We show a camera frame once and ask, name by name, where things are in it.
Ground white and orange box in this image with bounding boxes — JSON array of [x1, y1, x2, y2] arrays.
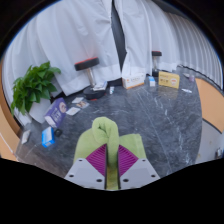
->
[[121, 73, 147, 90]]

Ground green potted plant white pot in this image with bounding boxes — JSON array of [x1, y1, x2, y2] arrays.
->
[[9, 60, 63, 125]]

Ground small blue and white box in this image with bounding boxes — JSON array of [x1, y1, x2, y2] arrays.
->
[[147, 75, 157, 88]]

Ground yellow printed box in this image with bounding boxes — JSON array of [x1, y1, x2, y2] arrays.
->
[[158, 70, 181, 90]]

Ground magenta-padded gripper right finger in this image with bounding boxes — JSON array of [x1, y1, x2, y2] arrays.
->
[[116, 143, 161, 191]]

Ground small brown printed card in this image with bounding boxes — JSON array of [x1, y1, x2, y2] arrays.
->
[[75, 100, 90, 110]]

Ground light green towel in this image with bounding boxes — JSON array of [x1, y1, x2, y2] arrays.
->
[[73, 116, 148, 191]]

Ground small white card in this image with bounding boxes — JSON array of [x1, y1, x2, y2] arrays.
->
[[71, 96, 85, 104], [65, 106, 82, 117]]

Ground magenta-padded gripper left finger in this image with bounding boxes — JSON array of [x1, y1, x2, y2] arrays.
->
[[64, 143, 109, 191]]

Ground white pleated sheer curtain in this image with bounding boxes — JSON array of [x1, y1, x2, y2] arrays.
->
[[159, 9, 223, 89]]

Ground purple cardboard box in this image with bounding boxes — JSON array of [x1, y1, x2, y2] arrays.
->
[[43, 97, 69, 129]]

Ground white paper stack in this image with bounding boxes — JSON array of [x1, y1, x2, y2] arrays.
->
[[92, 80, 109, 92]]

